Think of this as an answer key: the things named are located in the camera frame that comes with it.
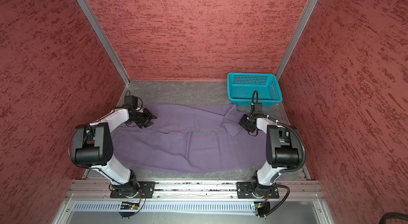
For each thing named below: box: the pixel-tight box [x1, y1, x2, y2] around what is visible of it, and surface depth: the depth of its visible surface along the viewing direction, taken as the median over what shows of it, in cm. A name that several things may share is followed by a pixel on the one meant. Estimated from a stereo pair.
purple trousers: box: [112, 102, 268, 174], surface depth 91 cm
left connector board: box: [120, 201, 140, 210], surface depth 74 cm
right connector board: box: [253, 201, 271, 217], surface depth 72 cm
